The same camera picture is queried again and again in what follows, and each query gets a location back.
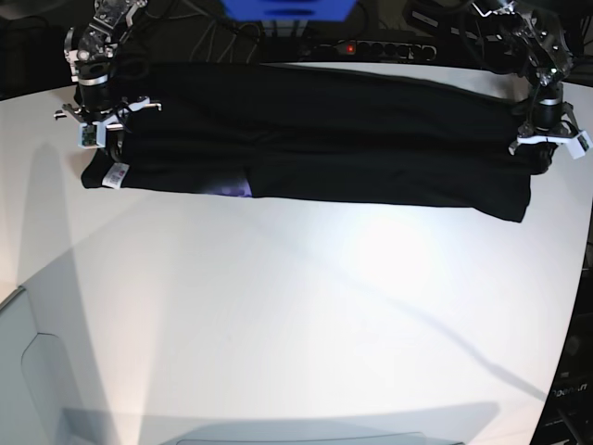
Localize black box with OpenArm label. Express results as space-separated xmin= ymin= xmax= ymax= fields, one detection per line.
xmin=536 ymin=310 xmax=593 ymax=445

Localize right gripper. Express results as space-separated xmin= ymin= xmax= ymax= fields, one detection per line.
xmin=53 ymin=96 xmax=162 ymax=163

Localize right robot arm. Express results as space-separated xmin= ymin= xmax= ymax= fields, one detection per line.
xmin=54 ymin=1 xmax=162 ymax=161

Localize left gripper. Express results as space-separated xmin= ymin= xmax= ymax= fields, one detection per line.
xmin=509 ymin=102 xmax=583 ymax=174

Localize blue box overhead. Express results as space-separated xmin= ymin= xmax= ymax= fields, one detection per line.
xmin=221 ymin=0 xmax=357 ymax=21

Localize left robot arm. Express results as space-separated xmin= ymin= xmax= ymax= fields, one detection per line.
xmin=457 ymin=1 xmax=591 ymax=174

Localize black T-shirt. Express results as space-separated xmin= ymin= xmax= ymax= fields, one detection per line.
xmin=81 ymin=63 xmax=538 ymax=223

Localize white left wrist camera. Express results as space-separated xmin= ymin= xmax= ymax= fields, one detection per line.
xmin=565 ymin=130 xmax=592 ymax=159

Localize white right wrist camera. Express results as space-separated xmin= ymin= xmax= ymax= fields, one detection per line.
xmin=77 ymin=122 xmax=107 ymax=149

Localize white power strip red switch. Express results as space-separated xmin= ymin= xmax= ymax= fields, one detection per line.
xmin=310 ymin=40 xmax=437 ymax=64

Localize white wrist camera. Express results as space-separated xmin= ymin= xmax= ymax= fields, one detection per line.
xmin=565 ymin=130 xmax=592 ymax=159
xmin=77 ymin=122 xmax=107 ymax=149

